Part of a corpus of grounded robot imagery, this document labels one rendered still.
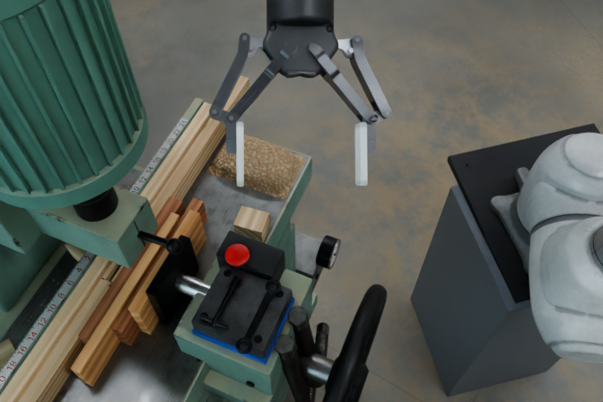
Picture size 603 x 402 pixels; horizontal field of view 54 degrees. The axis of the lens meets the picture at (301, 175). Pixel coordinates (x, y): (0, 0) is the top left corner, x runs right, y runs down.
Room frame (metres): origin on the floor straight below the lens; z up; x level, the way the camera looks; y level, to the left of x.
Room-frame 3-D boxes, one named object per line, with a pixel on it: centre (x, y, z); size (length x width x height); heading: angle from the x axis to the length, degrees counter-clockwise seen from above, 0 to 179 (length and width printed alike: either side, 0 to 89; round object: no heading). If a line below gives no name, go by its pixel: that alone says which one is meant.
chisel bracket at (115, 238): (0.40, 0.27, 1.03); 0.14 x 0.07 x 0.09; 67
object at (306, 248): (0.57, 0.02, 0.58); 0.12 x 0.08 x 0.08; 67
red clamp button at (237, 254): (0.35, 0.08, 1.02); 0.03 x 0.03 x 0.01
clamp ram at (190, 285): (0.34, 0.14, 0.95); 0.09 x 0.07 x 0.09; 157
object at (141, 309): (0.37, 0.18, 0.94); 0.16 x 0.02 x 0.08; 157
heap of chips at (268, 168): (0.58, 0.07, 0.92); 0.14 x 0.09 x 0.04; 67
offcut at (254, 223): (0.45, 0.07, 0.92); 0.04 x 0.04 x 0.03; 72
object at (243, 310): (0.31, 0.07, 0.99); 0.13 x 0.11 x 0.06; 157
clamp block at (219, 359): (0.31, 0.07, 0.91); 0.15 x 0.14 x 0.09; 157
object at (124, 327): (0.38, 0.19, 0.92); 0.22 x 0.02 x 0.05; 157
